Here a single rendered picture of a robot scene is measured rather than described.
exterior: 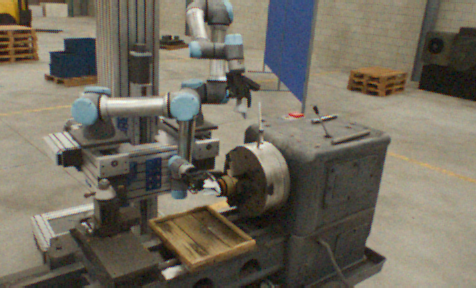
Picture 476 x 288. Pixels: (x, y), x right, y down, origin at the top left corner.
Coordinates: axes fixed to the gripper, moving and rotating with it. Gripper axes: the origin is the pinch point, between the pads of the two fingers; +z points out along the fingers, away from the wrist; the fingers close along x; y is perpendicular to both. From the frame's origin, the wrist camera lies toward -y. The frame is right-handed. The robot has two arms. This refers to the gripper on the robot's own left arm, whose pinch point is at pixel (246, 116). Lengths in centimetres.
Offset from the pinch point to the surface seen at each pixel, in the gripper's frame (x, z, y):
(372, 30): -583, -168, -919
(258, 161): 14.2, 18.5, 7.3
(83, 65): -672, -115, -141
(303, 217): 19, 46, -10
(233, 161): 1.3, 18.4, 10.7
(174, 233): -9, 44, 38
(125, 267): 15, 43, 68
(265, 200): 15.8, 34.6, 7.3
